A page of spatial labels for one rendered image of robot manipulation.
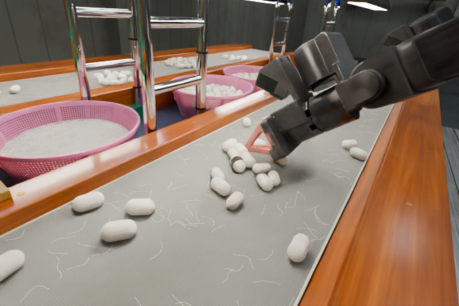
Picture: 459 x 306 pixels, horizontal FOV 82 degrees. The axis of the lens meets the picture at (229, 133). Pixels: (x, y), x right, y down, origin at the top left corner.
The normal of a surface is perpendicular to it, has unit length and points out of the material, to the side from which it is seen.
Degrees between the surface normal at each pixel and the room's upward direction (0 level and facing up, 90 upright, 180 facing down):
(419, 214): 0
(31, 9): 90
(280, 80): 90
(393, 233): 0
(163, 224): 0
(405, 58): 88
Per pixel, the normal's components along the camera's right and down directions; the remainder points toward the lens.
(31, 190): 0.07, -0.90
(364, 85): -0.82, 0.19
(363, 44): -0.53, 0.33
